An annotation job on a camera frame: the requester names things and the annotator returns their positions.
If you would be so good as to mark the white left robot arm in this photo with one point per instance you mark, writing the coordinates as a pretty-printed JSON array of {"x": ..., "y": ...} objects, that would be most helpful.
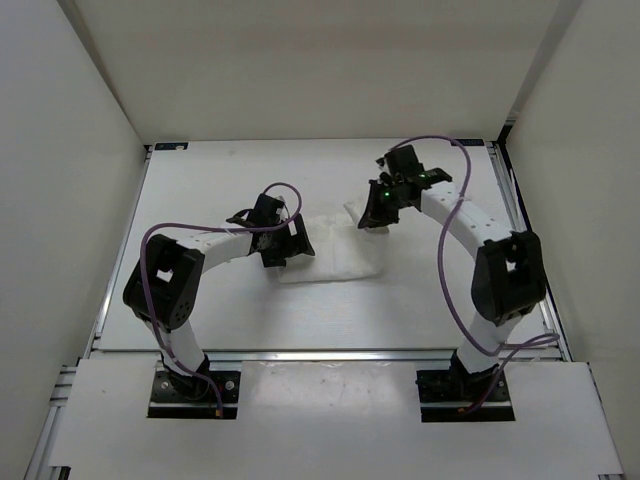
[{"x": 163, "y": 286}]

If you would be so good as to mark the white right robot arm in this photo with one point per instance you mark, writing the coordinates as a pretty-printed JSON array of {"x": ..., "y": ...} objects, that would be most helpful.
[{"x": 508, "y": 280}]

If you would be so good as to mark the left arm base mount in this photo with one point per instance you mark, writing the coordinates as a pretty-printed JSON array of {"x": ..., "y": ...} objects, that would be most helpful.
[{"x": 176, "y": 397}]

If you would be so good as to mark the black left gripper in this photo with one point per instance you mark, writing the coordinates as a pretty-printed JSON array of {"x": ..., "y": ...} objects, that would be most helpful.
[{"x": 294, "y": 245}]

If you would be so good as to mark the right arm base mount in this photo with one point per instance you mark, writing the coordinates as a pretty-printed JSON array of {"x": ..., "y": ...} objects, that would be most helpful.
[{"x": 446, "y": 396}]

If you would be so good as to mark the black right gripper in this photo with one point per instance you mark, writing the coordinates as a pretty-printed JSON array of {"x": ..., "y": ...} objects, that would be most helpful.
[{"x": 373, "y": 215}]

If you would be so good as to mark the white front cover board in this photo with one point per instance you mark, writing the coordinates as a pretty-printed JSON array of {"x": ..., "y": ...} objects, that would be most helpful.
[{"x": 333, "y": 421}]

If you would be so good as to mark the white pleated skirt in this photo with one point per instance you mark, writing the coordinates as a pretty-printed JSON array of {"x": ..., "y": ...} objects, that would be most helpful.
[{"x": 343, "y": 251}]

